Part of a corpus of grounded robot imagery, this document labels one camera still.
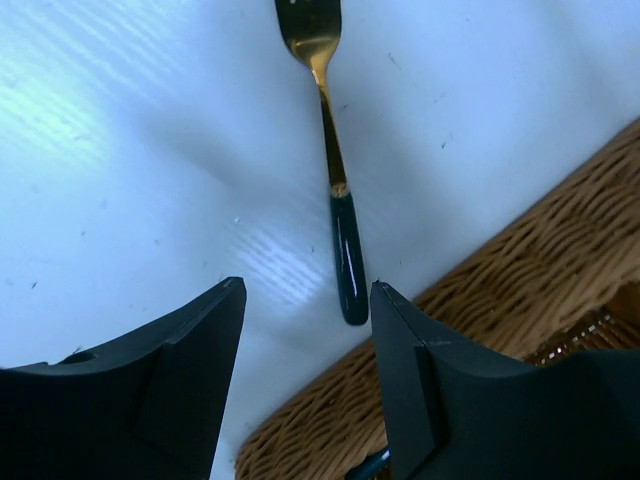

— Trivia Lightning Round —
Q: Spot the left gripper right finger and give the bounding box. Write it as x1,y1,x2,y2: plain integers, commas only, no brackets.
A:
370,282,639,479

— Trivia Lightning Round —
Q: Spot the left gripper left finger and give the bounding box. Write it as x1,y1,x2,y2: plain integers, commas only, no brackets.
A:
1,277,246,479

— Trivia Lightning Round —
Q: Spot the brown wicker cutlery tray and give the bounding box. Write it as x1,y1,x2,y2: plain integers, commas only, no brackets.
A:
234,123,639,479

